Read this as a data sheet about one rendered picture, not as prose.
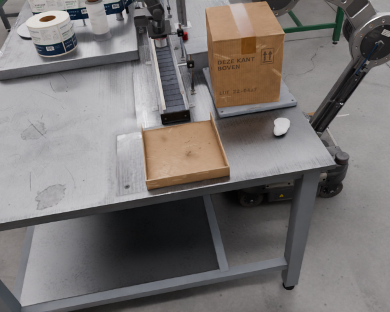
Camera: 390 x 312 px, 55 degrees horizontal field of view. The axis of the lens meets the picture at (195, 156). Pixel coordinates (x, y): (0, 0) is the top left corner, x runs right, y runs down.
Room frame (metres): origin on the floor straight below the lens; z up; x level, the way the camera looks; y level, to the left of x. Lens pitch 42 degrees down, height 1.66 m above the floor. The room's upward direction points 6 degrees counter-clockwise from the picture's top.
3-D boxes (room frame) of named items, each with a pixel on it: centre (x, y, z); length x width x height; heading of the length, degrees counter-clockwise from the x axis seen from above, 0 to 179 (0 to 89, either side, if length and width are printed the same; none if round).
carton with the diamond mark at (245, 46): (1.31, -0.22, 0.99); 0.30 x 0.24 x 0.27; 179
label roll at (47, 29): (1.79, 0.62, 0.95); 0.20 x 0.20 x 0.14
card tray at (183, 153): (0.95, 0.04, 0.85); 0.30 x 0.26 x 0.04; 5
